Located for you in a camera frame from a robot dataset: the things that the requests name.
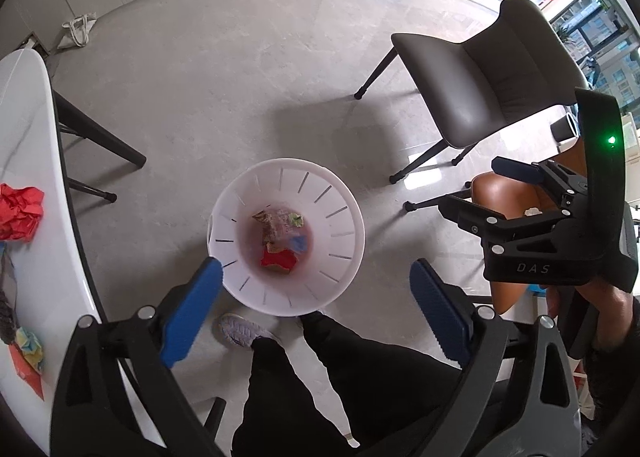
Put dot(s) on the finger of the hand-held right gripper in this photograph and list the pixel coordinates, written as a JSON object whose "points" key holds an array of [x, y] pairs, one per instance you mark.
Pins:
{"points": [[515, 169], [470, 219]]}

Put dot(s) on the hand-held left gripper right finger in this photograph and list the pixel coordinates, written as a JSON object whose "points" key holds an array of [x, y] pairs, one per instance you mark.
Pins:
{"points": [[440, 312]]}

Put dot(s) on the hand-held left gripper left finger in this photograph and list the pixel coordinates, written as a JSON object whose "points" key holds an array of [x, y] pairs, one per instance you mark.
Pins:
{"points": [[192, 312]]}

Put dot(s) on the white slotted waste bin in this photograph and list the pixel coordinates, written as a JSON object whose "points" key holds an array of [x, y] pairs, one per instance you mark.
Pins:
{"points": [[330, 197]]}

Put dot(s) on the large red paper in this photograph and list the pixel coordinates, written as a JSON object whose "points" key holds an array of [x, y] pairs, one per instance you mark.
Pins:
{"points": [[20, 212]]}

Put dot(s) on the person's right forearm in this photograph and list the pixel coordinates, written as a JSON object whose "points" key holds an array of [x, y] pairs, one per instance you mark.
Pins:
{"points": [[617, 377]]}

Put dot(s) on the person's right hand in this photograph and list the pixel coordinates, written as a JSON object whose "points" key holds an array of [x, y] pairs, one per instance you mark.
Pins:
{"points": [[607, 317]]}

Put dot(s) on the brown leather chair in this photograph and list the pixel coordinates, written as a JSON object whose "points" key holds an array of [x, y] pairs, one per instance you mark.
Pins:
{"points": [[505, 197]]}

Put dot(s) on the white crumpled tissue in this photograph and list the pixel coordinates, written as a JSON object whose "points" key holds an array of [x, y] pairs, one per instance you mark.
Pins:
{"points": [[532, 211]]}

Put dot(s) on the pale lilac sneaker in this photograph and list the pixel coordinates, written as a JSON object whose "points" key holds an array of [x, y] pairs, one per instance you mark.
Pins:
{"points": [[242, 329]]}

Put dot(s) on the black cylinder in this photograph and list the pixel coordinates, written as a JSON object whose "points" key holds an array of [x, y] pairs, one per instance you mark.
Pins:
{"points": [[566, 126]]}

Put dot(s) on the person's right leg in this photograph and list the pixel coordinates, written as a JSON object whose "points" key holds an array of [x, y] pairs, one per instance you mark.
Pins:
{"points": [[380, 367]]}

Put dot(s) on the person's leg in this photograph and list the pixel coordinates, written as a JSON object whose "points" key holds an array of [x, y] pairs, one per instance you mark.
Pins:
{"points": [[380, 367], [280, 397]]}

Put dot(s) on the grey upholstered chair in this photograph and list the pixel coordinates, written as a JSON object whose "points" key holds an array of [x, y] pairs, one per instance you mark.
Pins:
{"points": [[480, 77]]}

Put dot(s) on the red crumpled paper scrap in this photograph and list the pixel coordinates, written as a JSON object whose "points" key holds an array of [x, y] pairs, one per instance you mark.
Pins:
{"points": [[277, 261]]}

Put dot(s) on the brown snack wrapper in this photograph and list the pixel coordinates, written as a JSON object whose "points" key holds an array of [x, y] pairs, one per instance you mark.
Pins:
{"points": [[272, 227]]}

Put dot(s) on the person's left leg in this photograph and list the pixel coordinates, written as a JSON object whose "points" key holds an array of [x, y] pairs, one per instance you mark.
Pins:
{"points": [[280, 397]]}

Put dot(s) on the blue plastic wrapper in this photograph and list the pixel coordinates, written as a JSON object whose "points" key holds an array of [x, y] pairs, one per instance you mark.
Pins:
{"points": [[300, 243]]}

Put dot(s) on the green and white wrapper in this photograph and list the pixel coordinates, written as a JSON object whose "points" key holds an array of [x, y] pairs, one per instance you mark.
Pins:
{"points": [[296, 221]]}

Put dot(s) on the black chair leg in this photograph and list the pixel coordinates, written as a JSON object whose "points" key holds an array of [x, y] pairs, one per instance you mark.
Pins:
{"points": [[92, 189]]}

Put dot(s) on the window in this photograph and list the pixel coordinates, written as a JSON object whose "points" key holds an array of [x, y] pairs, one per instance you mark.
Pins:
{"points": [[595, 27]]}

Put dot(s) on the colourful crumpled wrapper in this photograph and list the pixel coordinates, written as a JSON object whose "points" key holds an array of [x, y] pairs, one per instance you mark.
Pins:
{"points": [[29, 344]]}

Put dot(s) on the flat red paper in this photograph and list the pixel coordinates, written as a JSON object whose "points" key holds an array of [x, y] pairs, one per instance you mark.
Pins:
{"points": [[27, 377]]}

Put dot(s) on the white round table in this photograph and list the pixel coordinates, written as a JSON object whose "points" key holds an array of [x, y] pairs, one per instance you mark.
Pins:
{"points": [[30, 127]]}

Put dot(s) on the white tote bag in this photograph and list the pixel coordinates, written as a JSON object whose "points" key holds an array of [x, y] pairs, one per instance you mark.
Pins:
{"points": [[77, 32]]}

